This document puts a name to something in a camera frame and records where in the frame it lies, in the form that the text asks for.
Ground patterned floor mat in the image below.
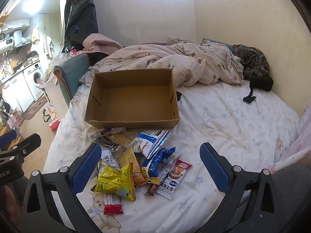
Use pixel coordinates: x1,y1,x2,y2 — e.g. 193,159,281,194
21,94,48,121

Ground pink cloth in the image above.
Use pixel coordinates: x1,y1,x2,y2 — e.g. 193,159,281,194
81,33,124,56

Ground teal cushion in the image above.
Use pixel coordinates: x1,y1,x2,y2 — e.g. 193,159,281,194
53,53,89,108

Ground blue and white snack bag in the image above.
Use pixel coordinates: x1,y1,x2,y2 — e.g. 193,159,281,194
128,130,171,160

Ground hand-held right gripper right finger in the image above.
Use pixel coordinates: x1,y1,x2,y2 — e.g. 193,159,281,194
200,142,288,233

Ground tan snack packet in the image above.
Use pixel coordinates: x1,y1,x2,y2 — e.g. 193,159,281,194
117,148,147,188

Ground pink printed blanket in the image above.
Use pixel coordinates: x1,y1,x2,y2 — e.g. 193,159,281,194
273,110,311,174

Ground white stick snack packet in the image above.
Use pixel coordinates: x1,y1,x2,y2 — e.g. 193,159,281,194
158,150,183,179

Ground person's left forearm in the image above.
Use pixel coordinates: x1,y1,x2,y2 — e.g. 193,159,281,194
0,185,22,227

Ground red and white snack bar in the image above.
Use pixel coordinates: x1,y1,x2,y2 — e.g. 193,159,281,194
103,192,122,215

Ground checked bear print duvet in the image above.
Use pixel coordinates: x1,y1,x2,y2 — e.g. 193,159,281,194
80,37,245,88

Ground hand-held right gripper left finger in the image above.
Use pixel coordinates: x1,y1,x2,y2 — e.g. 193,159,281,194
21,143,102,233

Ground plaid pink snack bar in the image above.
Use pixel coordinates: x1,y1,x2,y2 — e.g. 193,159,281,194
87,126,127,142

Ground brown cardboard box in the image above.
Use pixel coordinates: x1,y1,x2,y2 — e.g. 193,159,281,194
84,68,180,130

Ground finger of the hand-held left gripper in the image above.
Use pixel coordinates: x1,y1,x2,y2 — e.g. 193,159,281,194
0,129,17,148
0,133,42,162

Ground orange striped snack packet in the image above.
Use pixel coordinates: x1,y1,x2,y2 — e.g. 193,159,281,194
107,133,132,149

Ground white washing machine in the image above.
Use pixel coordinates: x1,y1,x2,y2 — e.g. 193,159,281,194
24,63,45,102

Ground small brown snack packet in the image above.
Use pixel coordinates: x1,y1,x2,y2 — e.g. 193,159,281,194
144,183,159,197

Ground white water heater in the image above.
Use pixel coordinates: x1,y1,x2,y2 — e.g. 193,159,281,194
0,37,17,54

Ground dark brown snack packet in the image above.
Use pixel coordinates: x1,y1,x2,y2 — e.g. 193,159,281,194
94,136,121,152

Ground white red-topped snack packet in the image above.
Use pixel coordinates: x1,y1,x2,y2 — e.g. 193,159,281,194
156,159,193,201

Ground blue cartoon snack packet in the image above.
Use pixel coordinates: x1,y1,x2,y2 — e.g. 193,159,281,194
142,147,176,185

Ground yellow snack packet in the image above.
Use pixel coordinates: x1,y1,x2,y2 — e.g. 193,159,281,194
93,162,137,201

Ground small white snack packet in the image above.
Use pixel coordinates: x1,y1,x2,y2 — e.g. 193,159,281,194
100,148,120,173

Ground white kitchen cabinet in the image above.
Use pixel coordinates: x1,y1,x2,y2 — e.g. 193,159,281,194
0,72,35,113

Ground blue pillow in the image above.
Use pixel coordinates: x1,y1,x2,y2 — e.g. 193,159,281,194
202,38,234,52

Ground red and white bag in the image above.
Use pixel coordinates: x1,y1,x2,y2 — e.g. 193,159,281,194
43,104,61,132

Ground camouflage cloth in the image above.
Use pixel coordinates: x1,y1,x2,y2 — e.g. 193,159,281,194
230,44,274,92

